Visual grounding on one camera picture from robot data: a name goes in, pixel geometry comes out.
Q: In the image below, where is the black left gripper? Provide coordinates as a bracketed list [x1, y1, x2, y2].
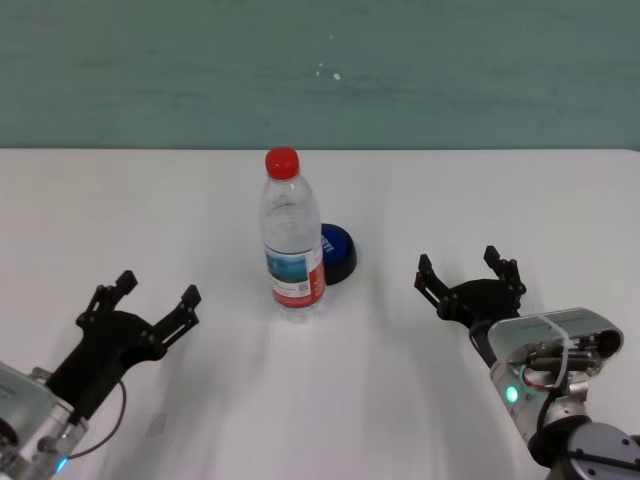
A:
[45, 269, 203, 422]

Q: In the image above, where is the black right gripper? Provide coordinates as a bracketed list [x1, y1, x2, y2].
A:
[413, 244, 528, 365]

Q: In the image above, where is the blue push button black base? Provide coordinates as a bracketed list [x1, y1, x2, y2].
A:
[319, 222, 360, 287]

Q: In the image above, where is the clear water bottle red cap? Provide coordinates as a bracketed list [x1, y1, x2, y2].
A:
[258, 145, 329, 324]

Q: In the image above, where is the thin dark left arm cable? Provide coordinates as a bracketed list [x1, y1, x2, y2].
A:
[66, 378, 129, 460]

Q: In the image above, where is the thin dark arm cable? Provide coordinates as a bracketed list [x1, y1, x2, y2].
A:
[66, 378, 129, 460]
[535, 387, 565, 437]

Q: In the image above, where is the thin dark right arm cable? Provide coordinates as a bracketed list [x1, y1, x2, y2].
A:
[535, 387, 565, 437]

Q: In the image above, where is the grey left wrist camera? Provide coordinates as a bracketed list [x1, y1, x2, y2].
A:
[0, 361, 55, 444]

